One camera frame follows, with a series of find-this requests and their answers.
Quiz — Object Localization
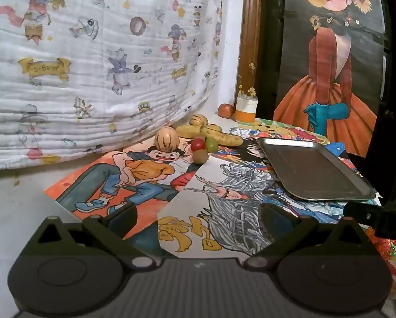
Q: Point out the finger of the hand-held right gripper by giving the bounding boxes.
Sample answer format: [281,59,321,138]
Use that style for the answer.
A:
[343,201,382,226]

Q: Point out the wooden door frame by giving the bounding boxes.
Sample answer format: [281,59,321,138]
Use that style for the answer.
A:
[235,0,264,107]

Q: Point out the wall poster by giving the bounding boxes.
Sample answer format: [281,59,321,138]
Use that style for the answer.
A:
[272,0,387,158]

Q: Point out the cartoon boys drawing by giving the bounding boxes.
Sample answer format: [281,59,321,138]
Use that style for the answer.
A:
[44,139,218,239]

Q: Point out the white-haired character drawing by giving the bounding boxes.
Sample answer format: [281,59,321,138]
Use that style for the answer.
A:
[157,154,305,259]

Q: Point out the yellow banana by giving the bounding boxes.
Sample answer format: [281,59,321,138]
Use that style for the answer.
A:
[200,124,244,147]
[175,124,205,139]

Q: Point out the orange floral drawing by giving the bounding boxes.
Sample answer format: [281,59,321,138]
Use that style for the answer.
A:
[364,225,396,292]

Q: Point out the red apple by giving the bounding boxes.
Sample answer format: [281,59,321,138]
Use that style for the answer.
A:
[217,103,235,119]

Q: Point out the printed blanket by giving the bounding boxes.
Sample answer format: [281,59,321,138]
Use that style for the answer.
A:
[0,0,230,173]

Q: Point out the yellow dried flowers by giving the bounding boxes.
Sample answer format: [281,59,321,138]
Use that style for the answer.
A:
[238,62,259,99]

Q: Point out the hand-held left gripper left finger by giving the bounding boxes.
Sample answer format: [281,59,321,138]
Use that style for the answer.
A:
[19,202,159,270]

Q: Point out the orange and white jar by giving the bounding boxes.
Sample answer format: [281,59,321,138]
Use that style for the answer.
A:
[234,94,259,123]

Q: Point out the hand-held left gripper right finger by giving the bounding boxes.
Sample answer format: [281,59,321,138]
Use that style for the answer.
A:
[243,203,384,270]

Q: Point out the metal tray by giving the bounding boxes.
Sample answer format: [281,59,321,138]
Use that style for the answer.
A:
[256,137,377,202]

